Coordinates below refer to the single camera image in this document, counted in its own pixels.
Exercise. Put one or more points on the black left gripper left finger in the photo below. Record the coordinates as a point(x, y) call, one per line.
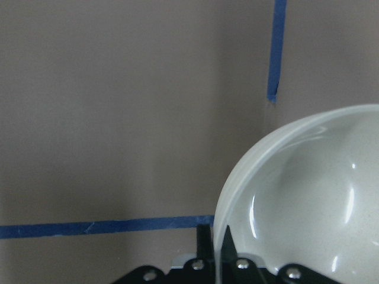
point(204, 246)

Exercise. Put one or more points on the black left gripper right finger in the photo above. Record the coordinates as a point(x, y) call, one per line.
point(228, 249)

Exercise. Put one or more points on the cream ceramic bowl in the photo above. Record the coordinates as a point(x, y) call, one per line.
point(307, 193)

